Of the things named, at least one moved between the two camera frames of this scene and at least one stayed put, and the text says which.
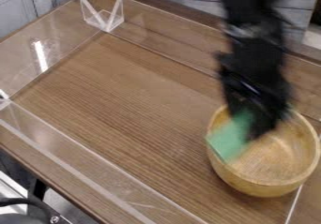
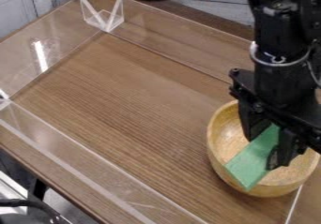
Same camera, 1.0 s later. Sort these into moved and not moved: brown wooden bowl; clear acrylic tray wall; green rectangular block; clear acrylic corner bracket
Moved: green rectangular block
Not moved: clear acrylic corner bracket; clear acrylic tray wall; brown wooden bowl
